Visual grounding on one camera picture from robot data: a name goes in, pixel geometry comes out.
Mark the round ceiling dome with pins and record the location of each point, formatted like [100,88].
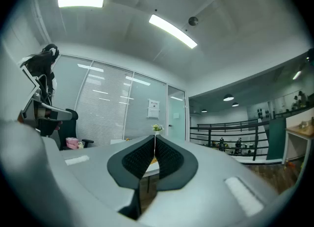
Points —
[193,21]

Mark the wooden side table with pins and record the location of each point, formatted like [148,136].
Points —
[301,132]

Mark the dark green board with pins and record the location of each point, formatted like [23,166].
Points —
[276,138]

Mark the frosted glass door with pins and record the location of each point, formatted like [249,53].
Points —
[176,113]

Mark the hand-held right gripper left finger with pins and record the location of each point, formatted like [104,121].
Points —
[98,172]

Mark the long ceiling light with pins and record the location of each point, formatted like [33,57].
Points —
[81,2]
[171,30]

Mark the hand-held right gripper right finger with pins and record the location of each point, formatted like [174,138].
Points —
[208,172]

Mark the white vase with flowers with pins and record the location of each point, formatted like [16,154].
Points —
[157,127]

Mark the paper notice on glass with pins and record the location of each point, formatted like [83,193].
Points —
[153,108]

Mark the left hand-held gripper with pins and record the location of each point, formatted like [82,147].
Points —
[30,103]

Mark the cream plush toy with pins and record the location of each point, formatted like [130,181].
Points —
[80,145]

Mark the black mesh office chair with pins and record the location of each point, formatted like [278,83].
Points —
[67,130]

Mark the black metal railing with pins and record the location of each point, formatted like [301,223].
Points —
[228,125]

